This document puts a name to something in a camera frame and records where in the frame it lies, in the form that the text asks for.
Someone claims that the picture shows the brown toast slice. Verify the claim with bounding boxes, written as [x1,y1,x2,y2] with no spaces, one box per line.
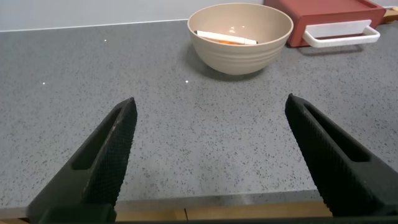
[381,6,398,24]

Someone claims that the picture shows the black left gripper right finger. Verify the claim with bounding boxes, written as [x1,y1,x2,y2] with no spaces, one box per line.
[285,93,398,217]

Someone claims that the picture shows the red drawer with white handle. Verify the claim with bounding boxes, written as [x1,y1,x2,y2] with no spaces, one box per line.
[287,11,387,49]

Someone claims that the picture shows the red drawer case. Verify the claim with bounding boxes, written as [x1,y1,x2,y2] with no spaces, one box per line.
[264,0,387,48]

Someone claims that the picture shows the beige ribbed bowl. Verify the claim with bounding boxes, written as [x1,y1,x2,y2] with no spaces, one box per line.
[187,2,294,76]

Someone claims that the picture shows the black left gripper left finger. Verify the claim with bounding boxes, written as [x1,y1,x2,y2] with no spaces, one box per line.
[26,97,138,223]

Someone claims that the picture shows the white marker pen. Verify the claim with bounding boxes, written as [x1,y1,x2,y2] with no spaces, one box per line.
[196,30,259,46]

